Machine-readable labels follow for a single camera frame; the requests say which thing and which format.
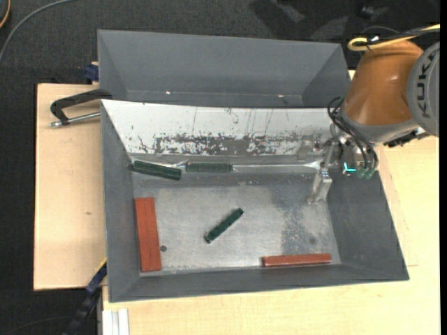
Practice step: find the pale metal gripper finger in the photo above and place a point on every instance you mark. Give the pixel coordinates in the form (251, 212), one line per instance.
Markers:
(325, 187)
(316, 188)

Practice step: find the red-brown flat block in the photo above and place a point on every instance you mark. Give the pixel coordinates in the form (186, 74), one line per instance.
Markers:
(297, 259)
(153, 234)
(144, 236)

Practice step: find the dark green flat block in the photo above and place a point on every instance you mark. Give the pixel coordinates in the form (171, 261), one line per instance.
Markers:
(224, 225)
(209, 167)
(157, 170)

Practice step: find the grey metal bin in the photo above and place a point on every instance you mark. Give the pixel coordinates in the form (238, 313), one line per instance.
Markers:
(223, 68)

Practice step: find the pale wood board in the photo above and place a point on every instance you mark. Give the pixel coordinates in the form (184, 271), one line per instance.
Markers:
(70, 187)

